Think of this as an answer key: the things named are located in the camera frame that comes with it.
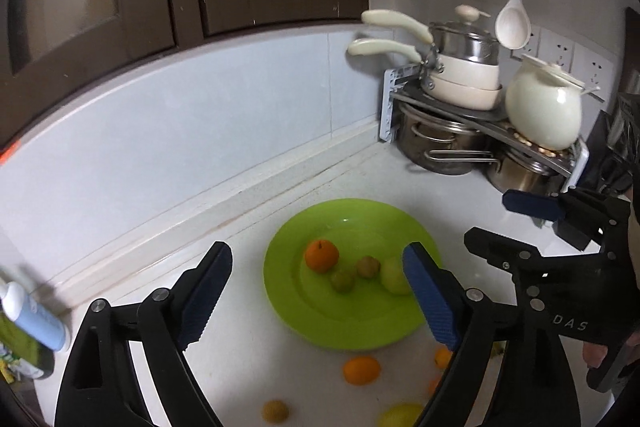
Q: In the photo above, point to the wide steel pot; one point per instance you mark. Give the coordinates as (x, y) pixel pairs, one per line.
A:
(425, 147)

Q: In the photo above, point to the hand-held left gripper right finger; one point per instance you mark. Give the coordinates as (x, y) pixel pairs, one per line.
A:
(432, 302)

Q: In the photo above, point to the white ceramic pot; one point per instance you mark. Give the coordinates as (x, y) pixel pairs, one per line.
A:
(542, 107)

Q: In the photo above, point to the orange red sticker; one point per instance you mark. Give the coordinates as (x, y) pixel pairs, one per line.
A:
(7, 153)

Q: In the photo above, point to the pot lid cream knob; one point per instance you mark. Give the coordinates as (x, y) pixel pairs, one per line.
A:
(467, 12)

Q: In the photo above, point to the small greenish brown fruit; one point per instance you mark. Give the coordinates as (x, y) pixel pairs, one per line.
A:
(276, 410)
(343, 281)
(368, 268)

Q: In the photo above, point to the white wall socket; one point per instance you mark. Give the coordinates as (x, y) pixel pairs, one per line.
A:
(595, 69)
(536, 39)
(557, 49)

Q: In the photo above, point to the small steel pot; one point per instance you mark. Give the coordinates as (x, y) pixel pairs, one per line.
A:
(515, 174)

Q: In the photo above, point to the shallow cream pan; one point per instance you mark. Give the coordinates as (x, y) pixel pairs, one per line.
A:
(470, 99)

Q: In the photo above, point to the black knife block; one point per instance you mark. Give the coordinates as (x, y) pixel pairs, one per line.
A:
(622, 142)

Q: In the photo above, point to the person's right hand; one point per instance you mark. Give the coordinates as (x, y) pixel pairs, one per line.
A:
(595, 354)

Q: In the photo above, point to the orange with stem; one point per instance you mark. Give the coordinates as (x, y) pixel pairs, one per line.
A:
(321, 256)

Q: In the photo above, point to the green dish soap bottle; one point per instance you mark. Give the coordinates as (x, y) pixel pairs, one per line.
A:
(20, 347)

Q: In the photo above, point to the large yellow green fruit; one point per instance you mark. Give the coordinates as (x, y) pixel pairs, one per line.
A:
(392, 279)
(400, 416)

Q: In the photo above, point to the grey corner pot rack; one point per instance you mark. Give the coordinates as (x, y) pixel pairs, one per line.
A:
(390, 107)

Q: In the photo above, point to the white blue pump bottle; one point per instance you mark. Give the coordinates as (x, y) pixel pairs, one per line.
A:
(35, 317)

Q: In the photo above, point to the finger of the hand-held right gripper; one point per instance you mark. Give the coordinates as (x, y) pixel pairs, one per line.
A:
(530, 203)
(492, 247)

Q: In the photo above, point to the green plastic plate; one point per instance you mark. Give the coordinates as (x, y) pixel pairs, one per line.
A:
(350, 227)

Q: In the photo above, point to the wooden bead trivet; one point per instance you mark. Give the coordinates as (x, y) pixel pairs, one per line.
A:
(545, 152)

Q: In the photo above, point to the small orange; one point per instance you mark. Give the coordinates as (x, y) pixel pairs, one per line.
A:
(361, 369)
(442, 358)

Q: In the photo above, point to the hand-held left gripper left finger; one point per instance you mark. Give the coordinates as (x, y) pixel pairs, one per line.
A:
(197, 312)

